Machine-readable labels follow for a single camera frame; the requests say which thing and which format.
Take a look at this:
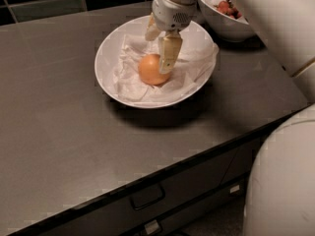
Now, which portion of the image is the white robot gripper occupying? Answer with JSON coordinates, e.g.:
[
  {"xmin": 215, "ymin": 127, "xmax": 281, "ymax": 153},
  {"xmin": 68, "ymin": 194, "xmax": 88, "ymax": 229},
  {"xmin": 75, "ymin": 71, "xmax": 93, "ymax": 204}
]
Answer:
[{"xmin": 145, "ymin": 0, "xmax": 197, "ymax": 74}]

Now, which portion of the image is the dark upper left drawer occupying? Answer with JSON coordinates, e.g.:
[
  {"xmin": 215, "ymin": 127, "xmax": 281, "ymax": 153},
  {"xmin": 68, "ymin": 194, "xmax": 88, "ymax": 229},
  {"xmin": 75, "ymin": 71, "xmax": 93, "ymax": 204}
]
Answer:
[{"xmin": 43, "ymin": 150, "xmax": 235, "ymax": 236}]

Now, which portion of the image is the orange fruit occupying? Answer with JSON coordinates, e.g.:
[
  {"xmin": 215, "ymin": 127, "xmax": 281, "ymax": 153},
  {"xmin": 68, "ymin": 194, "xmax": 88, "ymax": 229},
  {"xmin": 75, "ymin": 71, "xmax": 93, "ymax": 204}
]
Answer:
[{"xmin": 138, "ymin": 54, "xmax": 170, "ymax": 86}]

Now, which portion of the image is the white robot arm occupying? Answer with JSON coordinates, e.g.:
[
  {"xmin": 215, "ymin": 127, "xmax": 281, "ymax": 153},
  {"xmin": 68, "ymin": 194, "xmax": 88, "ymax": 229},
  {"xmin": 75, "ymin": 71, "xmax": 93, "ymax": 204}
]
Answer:
[{"xmin": 145, "ymin": 0, "xmax": 315, "ymax": 103}]

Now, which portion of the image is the red strawberries pile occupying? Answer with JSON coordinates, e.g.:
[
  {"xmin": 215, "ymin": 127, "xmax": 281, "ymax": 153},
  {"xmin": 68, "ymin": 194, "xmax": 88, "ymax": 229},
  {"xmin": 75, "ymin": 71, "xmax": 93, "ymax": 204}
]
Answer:
[{"xmin": 215, "ymin": 0, "xmax": 242, "ymax": 20}]

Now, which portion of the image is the large white bowl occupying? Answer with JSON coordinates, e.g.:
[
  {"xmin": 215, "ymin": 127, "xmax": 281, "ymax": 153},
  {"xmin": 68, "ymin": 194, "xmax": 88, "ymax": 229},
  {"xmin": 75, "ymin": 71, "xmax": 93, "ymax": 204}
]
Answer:
[{"xmin": 94, "ymin": 16, "xmax": 214, "ymax": 109}]

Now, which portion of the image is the white robot base shell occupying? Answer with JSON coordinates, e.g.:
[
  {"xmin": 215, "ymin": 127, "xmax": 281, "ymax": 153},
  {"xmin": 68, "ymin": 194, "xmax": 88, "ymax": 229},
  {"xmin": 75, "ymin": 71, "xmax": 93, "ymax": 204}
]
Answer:
[{"xmin": 243, "ymin": 105, "xmax": 315, "ymax": 236}]

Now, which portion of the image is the white paper towel in bowl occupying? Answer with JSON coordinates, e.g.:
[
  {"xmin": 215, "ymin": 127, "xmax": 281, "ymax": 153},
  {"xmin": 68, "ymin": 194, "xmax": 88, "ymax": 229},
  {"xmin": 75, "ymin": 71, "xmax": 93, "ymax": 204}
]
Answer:
[{"xmin": 113, "ymin": 35, "xmax": 219, "ymax": 104}]

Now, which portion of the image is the dark upper right drawer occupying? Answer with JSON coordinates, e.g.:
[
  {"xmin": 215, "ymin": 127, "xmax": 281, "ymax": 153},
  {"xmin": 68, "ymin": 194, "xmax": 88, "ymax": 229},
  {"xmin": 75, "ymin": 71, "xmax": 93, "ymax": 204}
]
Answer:
[{"xmin": 221, "ymin": 139, "xmax": 261, "ymax": 184}]

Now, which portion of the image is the dark drawer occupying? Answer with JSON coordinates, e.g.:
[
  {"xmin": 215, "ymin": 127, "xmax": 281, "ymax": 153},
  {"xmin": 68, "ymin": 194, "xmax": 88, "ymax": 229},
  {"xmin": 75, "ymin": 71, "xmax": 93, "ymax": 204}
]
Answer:
[
  {"xmin": 221, "ymin": 139, "xmax": 261, "ymax": 184},
  {"xmin": 43, "ymin": 150, "xmax": 235, "ymax": 236},
  {"xmin": 119, "ymin": 174, "xmax": 249, "ymax": 236}
]

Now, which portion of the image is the dark lower drawer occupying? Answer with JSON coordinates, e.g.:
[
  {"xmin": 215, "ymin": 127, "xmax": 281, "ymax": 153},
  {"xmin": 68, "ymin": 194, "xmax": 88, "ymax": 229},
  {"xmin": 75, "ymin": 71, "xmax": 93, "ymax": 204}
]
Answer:
[{"xmin": 119, "ymin": 174, "xmax": 249, "ymax": 236}]

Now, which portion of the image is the white bowl with strawberries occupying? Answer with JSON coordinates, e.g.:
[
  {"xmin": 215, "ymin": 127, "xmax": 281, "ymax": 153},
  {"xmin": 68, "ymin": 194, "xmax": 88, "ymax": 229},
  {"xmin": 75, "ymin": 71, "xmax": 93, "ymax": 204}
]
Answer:
[{"xmin": 198, "ymin": 0, "xmax": 255, "ymax": 42}]

